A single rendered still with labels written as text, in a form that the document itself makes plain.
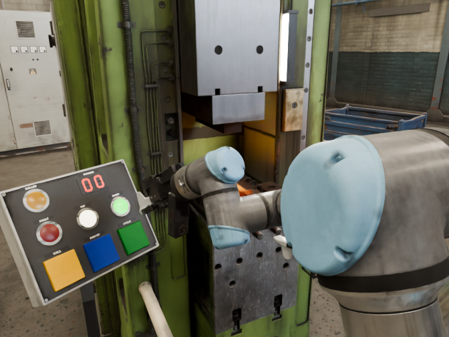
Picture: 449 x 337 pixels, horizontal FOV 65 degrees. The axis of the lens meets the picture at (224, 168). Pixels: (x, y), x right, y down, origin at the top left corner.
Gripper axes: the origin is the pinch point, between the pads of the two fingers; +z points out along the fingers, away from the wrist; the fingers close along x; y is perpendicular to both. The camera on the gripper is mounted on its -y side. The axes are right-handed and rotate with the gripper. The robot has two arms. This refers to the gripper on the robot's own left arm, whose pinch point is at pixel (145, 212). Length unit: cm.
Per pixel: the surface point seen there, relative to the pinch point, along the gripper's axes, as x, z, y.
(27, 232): 24.4, 10.3, 6.4
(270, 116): -76, 2, 17
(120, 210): 0.7, 9.9, 3.3
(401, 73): -858, 143, 69
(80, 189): 9.0, 10.1, 12.3
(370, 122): -407, 87, -5
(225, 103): -39.6, -7.1, 22.8
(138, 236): -1.2, 9.5, -5.4
